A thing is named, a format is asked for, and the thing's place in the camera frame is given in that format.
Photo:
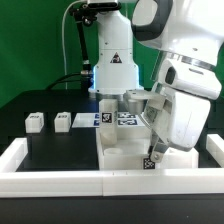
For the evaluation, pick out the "white U-shaped obstacle fence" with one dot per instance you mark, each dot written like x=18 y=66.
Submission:
x=101 y=183

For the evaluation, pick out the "white fiducial marker sheet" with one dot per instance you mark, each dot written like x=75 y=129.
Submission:
x=88 y=120

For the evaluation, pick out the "white square table top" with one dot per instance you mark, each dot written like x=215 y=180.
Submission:
x=130 y=151

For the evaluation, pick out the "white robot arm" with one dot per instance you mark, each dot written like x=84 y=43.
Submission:
x=188 y=36

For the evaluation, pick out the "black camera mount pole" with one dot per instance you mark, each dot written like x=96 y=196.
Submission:
x=84 y=16

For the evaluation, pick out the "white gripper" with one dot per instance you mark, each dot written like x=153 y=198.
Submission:
x=187 y=90

